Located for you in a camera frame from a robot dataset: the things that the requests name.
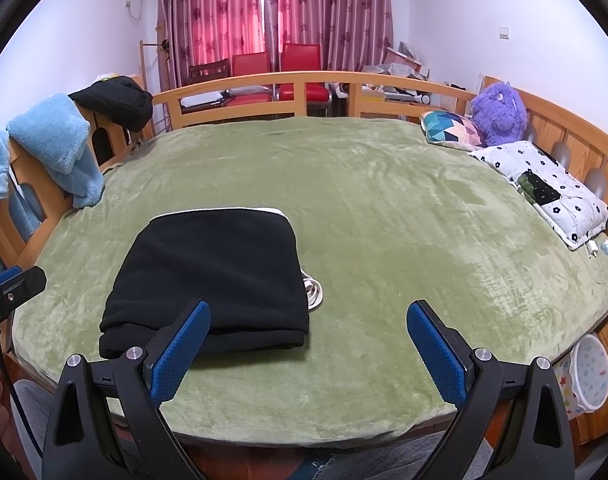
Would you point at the black garment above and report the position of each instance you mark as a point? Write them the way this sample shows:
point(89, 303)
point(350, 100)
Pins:
point(119, 100)

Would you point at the cluttered desk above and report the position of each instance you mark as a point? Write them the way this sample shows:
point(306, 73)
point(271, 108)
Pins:
point(399, 72)

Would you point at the light blue fleece blanket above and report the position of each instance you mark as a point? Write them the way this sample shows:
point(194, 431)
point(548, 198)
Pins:
point(54, 135)

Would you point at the wooden bed with green blanket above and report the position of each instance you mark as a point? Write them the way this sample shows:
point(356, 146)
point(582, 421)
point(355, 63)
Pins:
point(264, 80)

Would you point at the green fleece blanket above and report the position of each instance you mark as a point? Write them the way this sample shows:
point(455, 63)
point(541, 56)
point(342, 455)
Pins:
point(384, 240)

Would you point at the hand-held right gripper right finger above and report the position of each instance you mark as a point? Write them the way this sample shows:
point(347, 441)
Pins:
point(436, 355)

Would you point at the person's grey trousers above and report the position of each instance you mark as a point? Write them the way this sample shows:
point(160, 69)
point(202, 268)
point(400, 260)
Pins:
point(384, 460)

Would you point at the pink flower curtain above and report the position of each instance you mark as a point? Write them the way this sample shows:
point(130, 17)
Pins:
point(209, 15)
point(329, 10)

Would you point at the geometric patterned pillow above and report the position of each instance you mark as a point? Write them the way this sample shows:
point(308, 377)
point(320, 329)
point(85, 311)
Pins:
point(451, 127)

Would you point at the wooden clothes rack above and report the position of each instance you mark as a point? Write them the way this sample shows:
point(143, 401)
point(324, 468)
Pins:
point(161, 50)

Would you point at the white wall switch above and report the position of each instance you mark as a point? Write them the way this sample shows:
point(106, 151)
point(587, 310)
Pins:
point(504, 32)

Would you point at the black pants with white stripe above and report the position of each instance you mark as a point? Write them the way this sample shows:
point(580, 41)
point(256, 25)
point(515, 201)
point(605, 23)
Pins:
point(209, 270)

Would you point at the dark wooden chair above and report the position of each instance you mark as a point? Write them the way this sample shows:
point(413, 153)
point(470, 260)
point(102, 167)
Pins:
point(209, 69)

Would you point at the purple plush toy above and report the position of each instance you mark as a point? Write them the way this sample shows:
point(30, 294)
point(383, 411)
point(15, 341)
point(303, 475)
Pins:
point(499, 110)

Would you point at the white star print basin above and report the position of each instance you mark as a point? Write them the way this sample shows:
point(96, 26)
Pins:
point(584, 380)

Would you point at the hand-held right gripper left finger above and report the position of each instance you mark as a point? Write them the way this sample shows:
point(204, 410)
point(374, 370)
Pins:
point(181, 355)

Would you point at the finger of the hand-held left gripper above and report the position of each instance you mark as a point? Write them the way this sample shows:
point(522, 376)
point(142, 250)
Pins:
point(19, 285)

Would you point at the red chair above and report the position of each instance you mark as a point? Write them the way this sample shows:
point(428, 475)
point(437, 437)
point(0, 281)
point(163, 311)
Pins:
point(301, 57)
point(251, 67)

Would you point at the white flower print pillow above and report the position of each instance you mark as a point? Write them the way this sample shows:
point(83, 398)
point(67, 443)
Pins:
point(514, 157)

